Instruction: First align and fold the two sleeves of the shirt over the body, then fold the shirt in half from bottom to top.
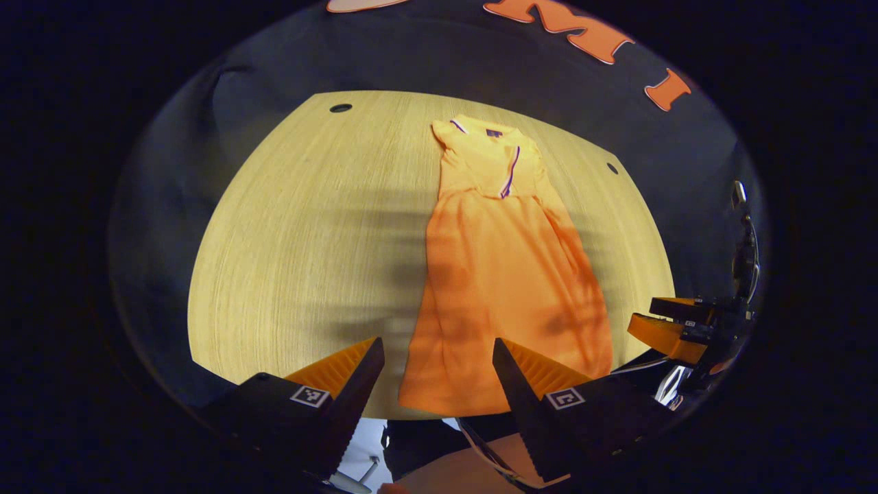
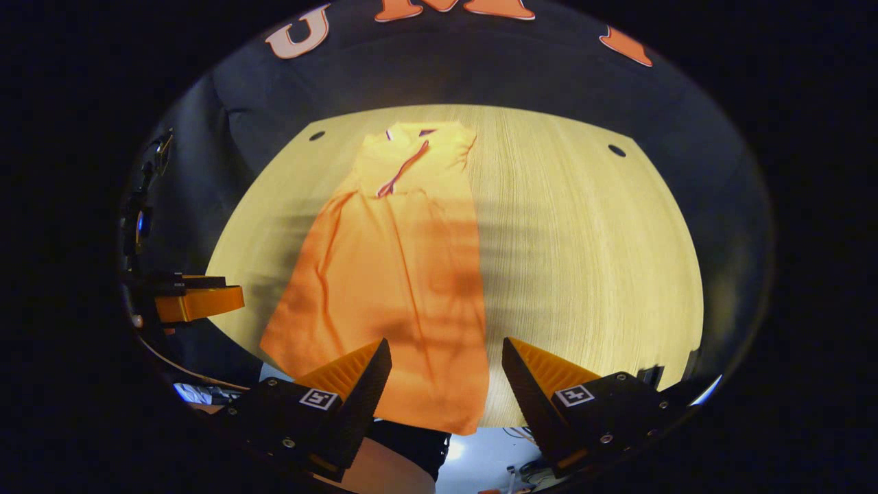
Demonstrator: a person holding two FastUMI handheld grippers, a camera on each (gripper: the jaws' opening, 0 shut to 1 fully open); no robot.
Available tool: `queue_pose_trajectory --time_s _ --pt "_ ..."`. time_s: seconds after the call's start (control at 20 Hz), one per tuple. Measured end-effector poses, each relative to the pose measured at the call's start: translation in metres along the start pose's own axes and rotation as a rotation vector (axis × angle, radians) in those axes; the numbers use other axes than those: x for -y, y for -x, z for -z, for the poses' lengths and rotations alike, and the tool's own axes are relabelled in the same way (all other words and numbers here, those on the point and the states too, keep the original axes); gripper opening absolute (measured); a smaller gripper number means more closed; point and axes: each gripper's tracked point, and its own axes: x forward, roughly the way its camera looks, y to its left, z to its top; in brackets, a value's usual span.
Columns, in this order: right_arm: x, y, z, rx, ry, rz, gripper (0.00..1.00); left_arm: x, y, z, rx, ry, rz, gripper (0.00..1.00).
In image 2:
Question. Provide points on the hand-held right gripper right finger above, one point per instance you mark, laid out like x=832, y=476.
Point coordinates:
x=528, y=401

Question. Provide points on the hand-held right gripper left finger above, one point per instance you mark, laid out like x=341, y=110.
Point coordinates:
x=367, y=391

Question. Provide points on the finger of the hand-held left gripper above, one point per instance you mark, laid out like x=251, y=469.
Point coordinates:
x=199, y=303

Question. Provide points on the orange T-shirt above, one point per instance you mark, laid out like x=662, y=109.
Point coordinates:
x=384, y=274

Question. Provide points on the person's black shorts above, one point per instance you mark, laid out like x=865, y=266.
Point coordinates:
x=411, y=442

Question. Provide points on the person's bare leg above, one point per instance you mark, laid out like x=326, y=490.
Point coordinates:
x=384, y=473

